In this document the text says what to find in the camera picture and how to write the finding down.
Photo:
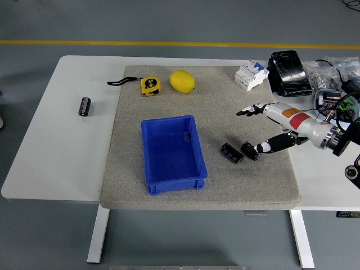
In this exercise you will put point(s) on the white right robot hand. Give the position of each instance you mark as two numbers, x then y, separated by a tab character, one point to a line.
301	123

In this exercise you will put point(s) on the black cylindrical battery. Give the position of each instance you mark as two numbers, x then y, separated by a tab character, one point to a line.
232	153
85	106
248	149

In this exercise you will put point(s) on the blue plastic box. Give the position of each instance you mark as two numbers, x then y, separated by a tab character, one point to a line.
171	157

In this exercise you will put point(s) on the light blue bowl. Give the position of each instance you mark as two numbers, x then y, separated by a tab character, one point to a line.
319	98

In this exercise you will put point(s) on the large brown capacitor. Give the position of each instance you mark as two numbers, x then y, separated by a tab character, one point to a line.
331	100

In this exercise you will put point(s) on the green terminal connector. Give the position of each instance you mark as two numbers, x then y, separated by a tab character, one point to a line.
344	106

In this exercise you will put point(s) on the small dark capacitor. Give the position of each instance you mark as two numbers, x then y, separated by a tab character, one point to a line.
348	115

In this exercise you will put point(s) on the clear bag of washers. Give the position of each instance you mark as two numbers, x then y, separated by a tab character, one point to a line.
320	77

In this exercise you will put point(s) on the glossy black pedal case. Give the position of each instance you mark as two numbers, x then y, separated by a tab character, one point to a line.
291	73

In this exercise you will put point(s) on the black power adapter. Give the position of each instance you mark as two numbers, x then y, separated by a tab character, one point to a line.
351	85

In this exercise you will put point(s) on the white circuit breaker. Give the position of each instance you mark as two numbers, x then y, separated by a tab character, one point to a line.
250	74

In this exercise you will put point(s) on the clear plastic parts bag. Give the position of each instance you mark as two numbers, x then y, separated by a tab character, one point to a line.
347	66

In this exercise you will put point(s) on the grey-brown mat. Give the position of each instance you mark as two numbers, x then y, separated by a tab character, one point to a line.
239	182

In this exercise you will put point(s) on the table height control panel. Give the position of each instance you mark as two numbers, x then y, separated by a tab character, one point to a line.
348	214

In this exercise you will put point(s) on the white table leg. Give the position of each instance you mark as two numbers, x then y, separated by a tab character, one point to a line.
98	236
302	239

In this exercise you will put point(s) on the yellow lemon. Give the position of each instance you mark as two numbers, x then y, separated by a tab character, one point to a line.
182	81

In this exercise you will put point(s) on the yellow tape measure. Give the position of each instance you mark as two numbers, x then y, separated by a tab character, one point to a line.
151	85

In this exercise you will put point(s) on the grey under-table bracket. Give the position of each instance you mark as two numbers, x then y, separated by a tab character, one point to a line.
255	212

